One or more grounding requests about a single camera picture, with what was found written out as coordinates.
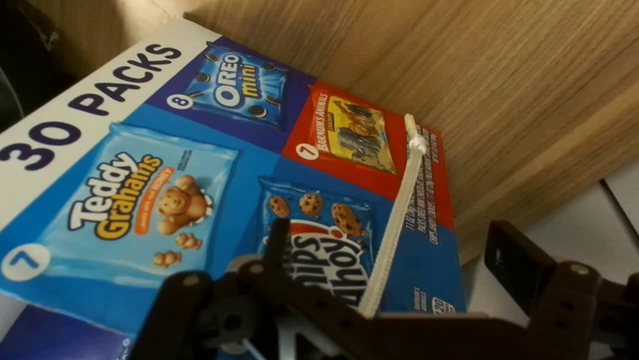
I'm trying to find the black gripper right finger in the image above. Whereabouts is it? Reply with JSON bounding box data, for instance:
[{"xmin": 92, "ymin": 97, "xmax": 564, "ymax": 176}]
[{"xmin": 484, "ymin": 218, "xmax": 639, "ymax": 360}]

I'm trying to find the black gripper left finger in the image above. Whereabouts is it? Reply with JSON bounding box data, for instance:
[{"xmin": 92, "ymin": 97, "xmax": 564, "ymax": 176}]
[{"xmin": 128, "ymin": 216, "xmax": 536, "ymax": 360}]

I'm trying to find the blue cardboard box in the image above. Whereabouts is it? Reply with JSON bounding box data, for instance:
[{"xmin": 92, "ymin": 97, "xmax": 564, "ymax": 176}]
[{"xmin": 0, "ymin": 17, "xmax": 468, "ymax": 360}]

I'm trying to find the white string rope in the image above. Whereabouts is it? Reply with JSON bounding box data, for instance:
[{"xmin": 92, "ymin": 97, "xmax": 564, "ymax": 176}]
[{"xmin": 356, "ymin": 112, "xmax": 430, "ymax": 320}]

